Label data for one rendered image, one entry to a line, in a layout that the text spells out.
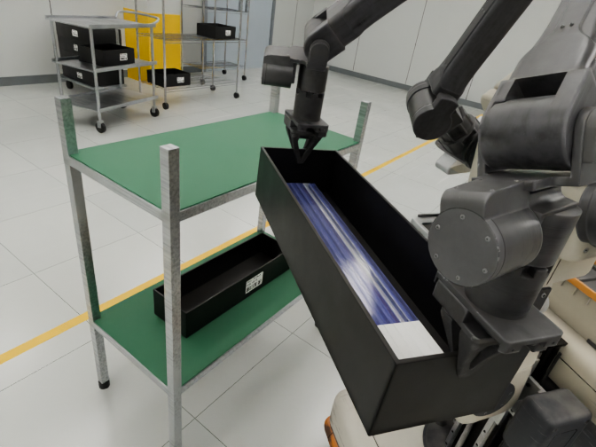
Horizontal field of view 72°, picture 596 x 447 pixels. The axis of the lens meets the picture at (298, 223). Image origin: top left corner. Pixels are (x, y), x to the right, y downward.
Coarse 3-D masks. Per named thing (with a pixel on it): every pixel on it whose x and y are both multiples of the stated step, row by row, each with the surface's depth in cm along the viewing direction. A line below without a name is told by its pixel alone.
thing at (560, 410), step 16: (528, 384) 92; (528, 400) 85; (544, 400) 85; (560, 400) 86; (576, 400) 86; (496, 416) 102; (528, 416) 85; (544, 416) 82; (560, 416) 82; (576, 416) 83; (512, 432) 89; (528, 432) 85; (544, 432) 82; (560, 432) 82; (576, 432) 85
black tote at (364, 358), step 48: (288, 192) 68; (336, 192) 89; (288, 240) 68; (384, 240) 71; (336, 288) 51; (432, 288) 59; (336, 336) 51; (432, 336) 57; (384, 384) 40; (432, 384) 42; (480, 384) 45; (384, 432) 44
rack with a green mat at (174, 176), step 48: (144, 144) 124; (192, 144) 130; (240, 144) 136; (288, 144) 142; (336, 144) 149; (144, 192) 98; (192, 192) 101; (240, 192) 108; (240, 240) 195; (96, 288) 135; (288, 288) 169; (96, 336) 143; (144, 336) 137; (192, 336) 140; (240, 336) 143; (192, 384) 127
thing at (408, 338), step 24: (312, 192) 85; (312, 216) 76; (336, 216) 77; (336, 240) 69; (360, 264) 64; (360, 288) 59; (384, 288) 60; (384, 312) 55; (408, 312) 56; (384, 336) 51; (408, 336) 52
